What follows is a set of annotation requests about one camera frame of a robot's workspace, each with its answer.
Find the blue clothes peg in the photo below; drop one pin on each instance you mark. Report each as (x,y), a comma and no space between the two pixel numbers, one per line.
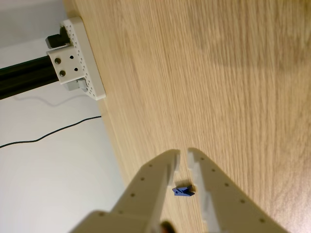
(183,191)

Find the grey clamp block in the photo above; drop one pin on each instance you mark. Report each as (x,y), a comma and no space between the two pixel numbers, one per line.
(76,85)

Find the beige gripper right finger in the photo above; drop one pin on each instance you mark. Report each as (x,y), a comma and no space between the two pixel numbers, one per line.
(226,204)

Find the black aluminium extrusion bar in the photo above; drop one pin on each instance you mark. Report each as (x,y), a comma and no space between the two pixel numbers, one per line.
(26,75)

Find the black clamp block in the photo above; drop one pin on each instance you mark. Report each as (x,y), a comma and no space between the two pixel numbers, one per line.
(57,38)

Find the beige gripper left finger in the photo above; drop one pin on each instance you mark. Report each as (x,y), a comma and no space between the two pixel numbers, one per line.
(141,194)

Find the white perforated clamp plate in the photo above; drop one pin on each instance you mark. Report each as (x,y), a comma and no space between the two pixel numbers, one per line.
(83,58)

